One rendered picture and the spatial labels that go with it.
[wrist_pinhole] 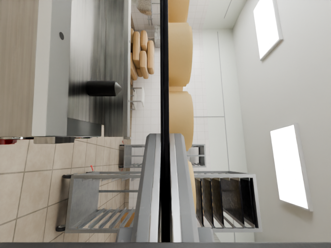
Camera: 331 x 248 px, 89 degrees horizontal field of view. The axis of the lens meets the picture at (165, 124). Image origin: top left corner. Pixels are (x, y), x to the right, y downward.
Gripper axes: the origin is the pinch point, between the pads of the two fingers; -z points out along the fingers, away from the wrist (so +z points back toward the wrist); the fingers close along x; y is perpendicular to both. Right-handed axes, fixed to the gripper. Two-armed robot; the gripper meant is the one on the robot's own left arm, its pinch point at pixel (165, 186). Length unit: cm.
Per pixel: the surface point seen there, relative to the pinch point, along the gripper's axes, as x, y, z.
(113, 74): -13.5, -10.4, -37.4
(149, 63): -37, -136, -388
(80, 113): -15.7, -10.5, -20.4
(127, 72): -9.8, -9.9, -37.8
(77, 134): -15.8, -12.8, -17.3
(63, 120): -9.8, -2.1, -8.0
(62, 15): -9.8, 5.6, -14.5
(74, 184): -84, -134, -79
